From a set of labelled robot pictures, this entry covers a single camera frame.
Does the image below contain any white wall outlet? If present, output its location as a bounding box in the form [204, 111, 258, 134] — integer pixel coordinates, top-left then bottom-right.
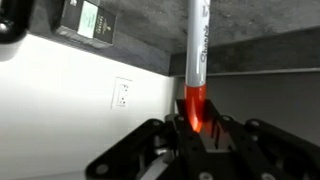
[110, 76, 133, 110]

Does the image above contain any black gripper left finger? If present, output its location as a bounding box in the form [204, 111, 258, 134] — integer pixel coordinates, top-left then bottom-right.
[85, 98, 215, 180]

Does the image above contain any black box with green label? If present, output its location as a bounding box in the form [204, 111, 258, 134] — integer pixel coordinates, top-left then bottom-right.
[53, 0, 118, 48]

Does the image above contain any black round stand base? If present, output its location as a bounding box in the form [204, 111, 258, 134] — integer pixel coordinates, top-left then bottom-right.
[0, 0, 35, 45]

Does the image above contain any dark stainless refrigerator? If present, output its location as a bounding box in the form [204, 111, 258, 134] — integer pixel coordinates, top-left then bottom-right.
[168, 26, 320, 148]

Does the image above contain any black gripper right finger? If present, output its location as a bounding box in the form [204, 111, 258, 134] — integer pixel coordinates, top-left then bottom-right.
[202, 98, 320, 180]

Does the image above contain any red marker with white barrel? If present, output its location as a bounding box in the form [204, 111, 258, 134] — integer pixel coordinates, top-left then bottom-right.
[183, 0, 212, 134]

